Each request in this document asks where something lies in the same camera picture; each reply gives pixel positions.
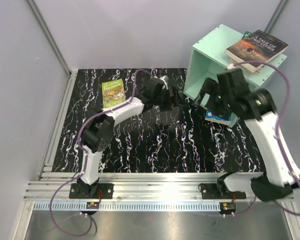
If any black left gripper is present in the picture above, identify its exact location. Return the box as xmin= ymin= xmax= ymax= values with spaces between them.
xmin=152 ymin=85 xmax=184 ymax=112

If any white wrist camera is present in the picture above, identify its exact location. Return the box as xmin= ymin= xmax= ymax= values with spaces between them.
xmin=226 ymin=63 xmax=236 ymax=70
xmin=159 ymin=75 xmax=169 ymax=90

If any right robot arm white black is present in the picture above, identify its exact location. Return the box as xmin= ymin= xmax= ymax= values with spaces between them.
xmin=194 ymin=68 xmax=300 ymax=202

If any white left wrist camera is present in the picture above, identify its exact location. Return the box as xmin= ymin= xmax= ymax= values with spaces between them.
xmin=159 ymin=75 xmax=169 ymax=90

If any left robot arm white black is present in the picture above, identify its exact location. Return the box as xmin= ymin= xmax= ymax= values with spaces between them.
xmin=76 ymin=76 xmax=185 ymax=199

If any left aluminium corner post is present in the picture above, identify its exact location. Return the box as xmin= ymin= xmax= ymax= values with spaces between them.
xmin=25 ymin=0 xmax=72 ymax=77

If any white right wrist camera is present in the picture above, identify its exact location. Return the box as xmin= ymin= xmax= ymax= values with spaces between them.
xmin=226 ymin=63 xmax=236 ymax=70

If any black marble pattern mat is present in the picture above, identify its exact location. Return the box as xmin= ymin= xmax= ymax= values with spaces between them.
xmin=52 ymin=68 xmax=266 ymax=173

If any right aluminium corner post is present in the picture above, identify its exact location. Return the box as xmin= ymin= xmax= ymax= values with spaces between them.
xmin=263 ymin=0 xmax=290 ymax=37

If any orange 130-storey treehouse book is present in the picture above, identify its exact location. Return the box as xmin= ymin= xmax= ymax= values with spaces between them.
xmin=205 ymin=110 xmax=232 ymax=126

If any lime green 65-storey treehouse book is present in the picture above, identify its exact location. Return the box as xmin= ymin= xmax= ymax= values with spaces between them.
xmin=101 ymin=79 xmax=126 ymax=109

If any dark tale of two cities book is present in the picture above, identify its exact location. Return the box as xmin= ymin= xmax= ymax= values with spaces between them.
xmin=225 ymin=30 xmax=288 ymax=73

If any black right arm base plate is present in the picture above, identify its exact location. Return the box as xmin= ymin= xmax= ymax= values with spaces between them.
xmin=198 ymin=182 xmax=247 ymax=200

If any green 104-storey treehouse book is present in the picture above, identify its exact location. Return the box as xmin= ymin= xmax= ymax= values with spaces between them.
xmin=241 ymin=31 xmax=252 ymax=40

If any aluminium corner post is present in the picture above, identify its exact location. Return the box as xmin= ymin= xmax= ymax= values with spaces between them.
xmin=263 ymin=0 xmax=290 ymax=37
xmin=25 ymin=0 xmax=72 ymax=77

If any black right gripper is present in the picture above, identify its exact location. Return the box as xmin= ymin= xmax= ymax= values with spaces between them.
xmin=191 ymin=77 xmax=232 ymax=120

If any aluminium rail frame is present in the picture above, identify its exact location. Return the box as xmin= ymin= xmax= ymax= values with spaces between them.
xmin=13 ymin=71 xmax=300 ymax=240

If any slotted white cable duct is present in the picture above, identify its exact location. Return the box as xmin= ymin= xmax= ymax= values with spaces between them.
xmin=33 ymin=201 xmax=221 ymax=212

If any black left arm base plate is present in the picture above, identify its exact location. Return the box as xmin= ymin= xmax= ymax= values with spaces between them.
xmin=68 ymin=183 xmax=114 ymax=200

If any mint green open cabinet box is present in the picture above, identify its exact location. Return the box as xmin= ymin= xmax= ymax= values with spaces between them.
xmin=183 ymin=24 xmax=286 ymax=127

